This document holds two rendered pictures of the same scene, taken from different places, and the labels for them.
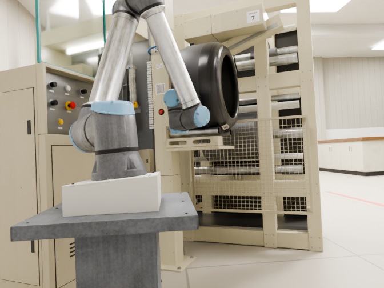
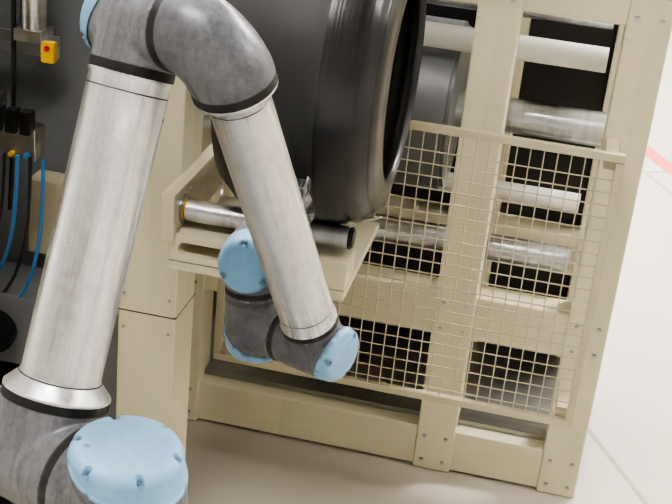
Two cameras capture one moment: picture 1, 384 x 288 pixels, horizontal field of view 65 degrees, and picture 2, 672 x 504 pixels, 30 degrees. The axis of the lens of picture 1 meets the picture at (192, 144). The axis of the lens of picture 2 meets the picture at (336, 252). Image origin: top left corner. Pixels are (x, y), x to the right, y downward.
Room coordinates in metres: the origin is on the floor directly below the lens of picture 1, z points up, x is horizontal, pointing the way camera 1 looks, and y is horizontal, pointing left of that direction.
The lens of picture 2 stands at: (-0.29, 0.34, 1.88)
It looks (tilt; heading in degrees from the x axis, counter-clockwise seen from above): 25 degrees down; 347
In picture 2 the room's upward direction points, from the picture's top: 6 degrees clockwise
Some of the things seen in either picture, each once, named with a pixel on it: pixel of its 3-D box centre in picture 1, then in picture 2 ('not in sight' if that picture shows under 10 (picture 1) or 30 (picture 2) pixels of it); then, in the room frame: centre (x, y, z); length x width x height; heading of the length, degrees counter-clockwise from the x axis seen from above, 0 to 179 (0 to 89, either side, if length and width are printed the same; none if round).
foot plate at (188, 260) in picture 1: (172, 261); not in sight; (2.14, 0.18, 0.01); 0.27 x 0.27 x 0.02; 67
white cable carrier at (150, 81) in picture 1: (152, 95); not in sight; (2.15, 0.27, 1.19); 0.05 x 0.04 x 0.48; 157
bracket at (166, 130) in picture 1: (178, 134); (200, 183); (2.13, 0.10, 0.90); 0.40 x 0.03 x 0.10; 157
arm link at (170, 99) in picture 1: (176, 99); (254, 253); (1.50, 0.07, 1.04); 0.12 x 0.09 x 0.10; 157
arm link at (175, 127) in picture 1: (179, 121); (257, 320); (1.48, 0.06, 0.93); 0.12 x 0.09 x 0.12; 41
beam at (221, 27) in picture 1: (225, 28); not in sight; (2.29, -0.30, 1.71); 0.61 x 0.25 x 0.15; 67
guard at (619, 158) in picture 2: (246, 166); (404, 263); (2.28, -0.41, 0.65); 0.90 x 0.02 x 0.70; 67
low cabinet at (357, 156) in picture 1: (368, 154); not in sight; (8.45, -4.92, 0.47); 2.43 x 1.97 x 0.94; 4
